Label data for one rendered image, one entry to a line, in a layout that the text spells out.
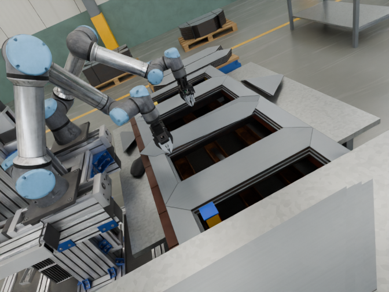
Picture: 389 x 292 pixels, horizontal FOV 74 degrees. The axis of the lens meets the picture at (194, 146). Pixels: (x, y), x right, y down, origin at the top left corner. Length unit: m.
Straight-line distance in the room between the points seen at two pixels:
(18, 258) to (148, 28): 7.59
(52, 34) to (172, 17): 3.30
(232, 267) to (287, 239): 0.14
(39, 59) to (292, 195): 0.84
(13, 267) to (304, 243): 1.11
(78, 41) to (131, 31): 6.98
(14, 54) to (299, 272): 0.93
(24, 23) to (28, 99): 7.71
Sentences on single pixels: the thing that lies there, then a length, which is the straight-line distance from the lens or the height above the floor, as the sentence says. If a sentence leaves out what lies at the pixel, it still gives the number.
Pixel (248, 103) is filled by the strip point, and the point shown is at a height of 0.85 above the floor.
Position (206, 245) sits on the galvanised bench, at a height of 1.05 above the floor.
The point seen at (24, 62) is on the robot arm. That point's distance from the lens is 0.95.
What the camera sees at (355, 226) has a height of 1.06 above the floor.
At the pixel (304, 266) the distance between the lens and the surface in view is 0.62.
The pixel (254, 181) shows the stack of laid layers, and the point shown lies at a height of 0.83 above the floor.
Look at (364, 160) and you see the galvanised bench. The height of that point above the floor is 1.05.
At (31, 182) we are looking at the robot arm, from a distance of 1.03.
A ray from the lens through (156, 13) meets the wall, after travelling 8.35.
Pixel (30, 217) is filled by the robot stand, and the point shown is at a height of 1.04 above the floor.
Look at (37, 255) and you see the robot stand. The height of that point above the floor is 0.92.
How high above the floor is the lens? 1.64
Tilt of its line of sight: 35 degrees down
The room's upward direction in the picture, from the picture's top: 24 degrees counter-clockwise
